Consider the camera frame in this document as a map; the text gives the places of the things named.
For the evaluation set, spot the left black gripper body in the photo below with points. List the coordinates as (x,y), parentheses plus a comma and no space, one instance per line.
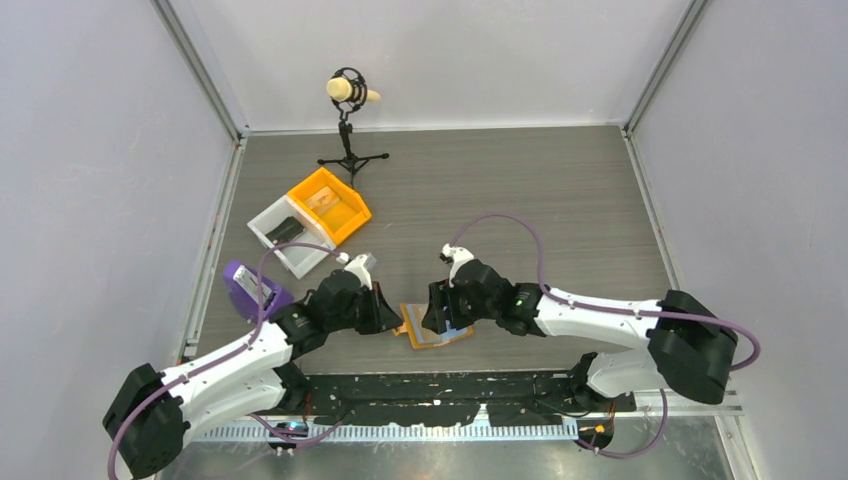
(362,314)

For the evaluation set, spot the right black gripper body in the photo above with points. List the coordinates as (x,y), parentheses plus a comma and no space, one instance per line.
(463,311)

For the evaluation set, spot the orange leather card holder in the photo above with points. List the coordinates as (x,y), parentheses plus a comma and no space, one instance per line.
(420,337)

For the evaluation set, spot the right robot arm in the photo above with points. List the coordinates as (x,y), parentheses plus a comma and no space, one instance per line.
(669,343)

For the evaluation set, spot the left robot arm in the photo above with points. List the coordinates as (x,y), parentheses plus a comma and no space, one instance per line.
(155,414)

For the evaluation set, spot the black card in white bin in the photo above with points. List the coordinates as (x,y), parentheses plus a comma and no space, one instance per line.
(288,230)

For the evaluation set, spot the card in orange bin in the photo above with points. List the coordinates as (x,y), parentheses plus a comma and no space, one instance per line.
(323,200)

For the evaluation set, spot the white plastic bin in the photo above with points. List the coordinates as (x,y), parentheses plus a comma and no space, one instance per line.
(298,260)

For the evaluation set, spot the orange plastic bin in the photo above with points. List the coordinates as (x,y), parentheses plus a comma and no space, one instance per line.
(337,209)

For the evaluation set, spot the purple plastic bin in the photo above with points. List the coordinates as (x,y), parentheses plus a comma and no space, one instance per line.
(242,288)

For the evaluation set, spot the black microphone tripod stand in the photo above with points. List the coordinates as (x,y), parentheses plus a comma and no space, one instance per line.
(350,161)

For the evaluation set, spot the beige microphone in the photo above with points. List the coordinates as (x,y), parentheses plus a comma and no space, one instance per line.
(341,90)

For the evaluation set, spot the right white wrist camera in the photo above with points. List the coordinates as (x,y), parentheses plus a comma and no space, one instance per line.
(455,257)

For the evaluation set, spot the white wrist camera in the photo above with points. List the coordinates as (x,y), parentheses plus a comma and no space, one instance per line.
(360,265)
(455,257)

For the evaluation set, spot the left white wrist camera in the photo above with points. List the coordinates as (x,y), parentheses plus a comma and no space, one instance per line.
(360,265)

